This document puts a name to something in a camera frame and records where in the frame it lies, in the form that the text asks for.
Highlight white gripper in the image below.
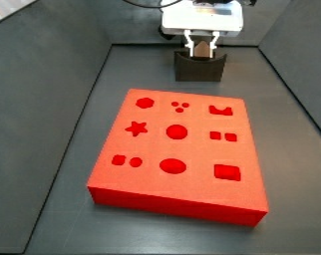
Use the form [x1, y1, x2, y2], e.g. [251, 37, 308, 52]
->
[160, 0, 243, 57]

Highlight black curved fixture stand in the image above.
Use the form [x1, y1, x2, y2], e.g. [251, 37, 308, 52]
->
[173, 51, 227, 82]

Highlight brown three prong object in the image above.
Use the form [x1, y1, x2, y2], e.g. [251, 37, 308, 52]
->
[193, 41, 212, 58]

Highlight red foam block with cutouts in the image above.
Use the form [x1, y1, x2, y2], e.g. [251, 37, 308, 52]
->
[87, 89, 268, 226]

